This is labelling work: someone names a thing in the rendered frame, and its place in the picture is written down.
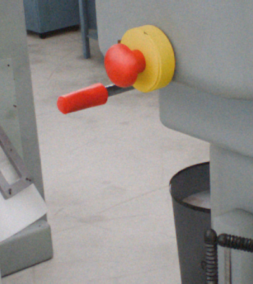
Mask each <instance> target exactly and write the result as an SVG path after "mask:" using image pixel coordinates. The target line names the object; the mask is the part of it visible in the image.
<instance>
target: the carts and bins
mask: <svg viewBox="0 0 253 284"><path fill-rule="evenodd" d="M170 185H171V189H170ZM169 192H170V194H171V196H172V207H173V214H174V225H175V231H176V242H177V248H178V259H179V270H180V276H181V284H205V283H206V282H205V281H204V280H205V279H206V278H205V277H204V275H205V272H204V270H203V269H202V267H201V262H202V261H203V260H204V259H205V257H204V233H205V231H207V230H208V229H211V175H210V161H208V162H201V163H198V164H196V165H192V166H189V167H186V168H184V169H182V170H180V171H178V172H177V173H176V174H175V175H173V177H172V178H171V180H170V182H169Z"/></svg>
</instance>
